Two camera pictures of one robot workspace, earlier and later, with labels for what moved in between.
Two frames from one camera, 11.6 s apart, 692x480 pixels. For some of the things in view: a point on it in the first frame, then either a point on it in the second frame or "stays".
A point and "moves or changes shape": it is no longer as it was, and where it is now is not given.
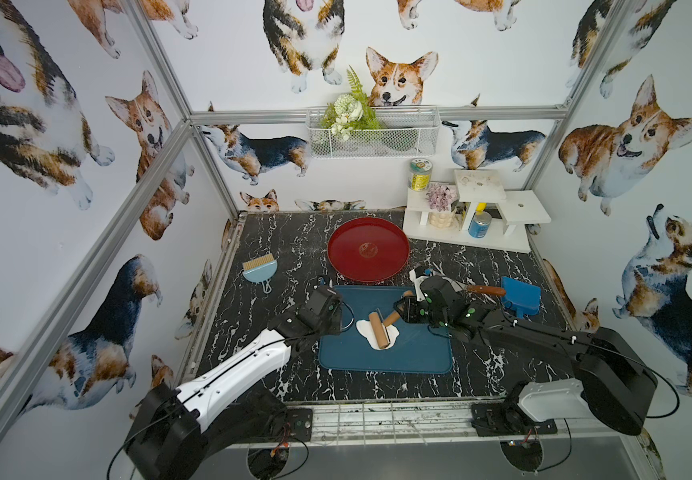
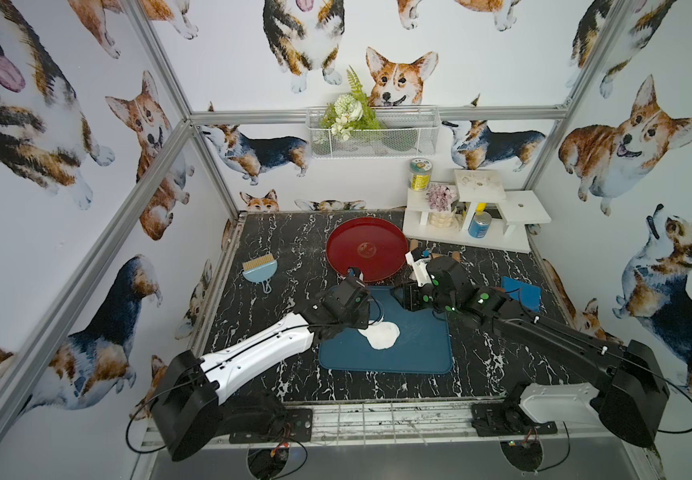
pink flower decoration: x=440 y=197 stays
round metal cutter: x=348 y=317 moves or changes shape
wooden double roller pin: x=379 y=325 -> x=421 y=255
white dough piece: x=364 y=327 stays
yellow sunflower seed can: x=420 y=169 stays
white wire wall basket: x=373 y=132 stays
